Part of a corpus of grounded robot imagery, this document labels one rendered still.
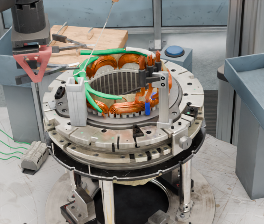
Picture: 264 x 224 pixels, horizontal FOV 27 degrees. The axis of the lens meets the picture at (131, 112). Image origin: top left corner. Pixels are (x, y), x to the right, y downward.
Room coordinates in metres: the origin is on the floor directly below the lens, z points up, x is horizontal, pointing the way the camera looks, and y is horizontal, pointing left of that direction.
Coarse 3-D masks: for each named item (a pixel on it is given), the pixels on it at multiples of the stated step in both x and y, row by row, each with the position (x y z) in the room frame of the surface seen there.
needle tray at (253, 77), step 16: (224, 64) 1.11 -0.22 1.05; (240, 64) 1.11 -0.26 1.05; (256, 64) 1.12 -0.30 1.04; (240, 80) 1.01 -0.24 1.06; (256, 80) 1.07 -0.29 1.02; (240, 96) 1.01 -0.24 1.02; (256, 96) 1.00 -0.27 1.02; (240, 112) 1.03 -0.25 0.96; (256, 112) 0.93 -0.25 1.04; (240, 128) 1.03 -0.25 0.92; (256, 128) 0.95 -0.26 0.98; (240, 144) 1.02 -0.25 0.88; (256, 144) 0.94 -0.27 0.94; (240, 160) 1.01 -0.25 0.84; (256, 160) 0.94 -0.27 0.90; (240, 176) 1.00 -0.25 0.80; (256, 176) 0.94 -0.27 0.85; (256, 192) 0.94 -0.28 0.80
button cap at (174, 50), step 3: (174, 45) 1.22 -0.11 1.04; (168, 48) 1.21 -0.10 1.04; (171, 48) 1.21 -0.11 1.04; (174, 48) 1.20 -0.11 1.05; (177, 48) 1.20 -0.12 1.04; (180, 48) 1.20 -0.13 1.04; (168, 51) 1.20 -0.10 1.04; (171, 51) 1.19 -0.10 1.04; (174, 51) 1.19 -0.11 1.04; (177, 51) 1.19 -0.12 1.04; (180, 51) 1.19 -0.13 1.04; (171, 54) 1.19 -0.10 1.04; (174, 54) 1.19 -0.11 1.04; (177, 54) 1.19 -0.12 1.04
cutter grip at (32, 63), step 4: (28, 60) 0.94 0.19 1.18; (32, 60) 0.94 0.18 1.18; (36, 60) 0.94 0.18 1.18; (16, 64) 0.94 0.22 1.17; (28, 64) 0.94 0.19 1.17; (32, 64) 0.93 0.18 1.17; (36, 64) 0.93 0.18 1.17; (20, 68) 0.94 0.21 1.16; (32, 68) 0.93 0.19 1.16; (36, 68) 0.93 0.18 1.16
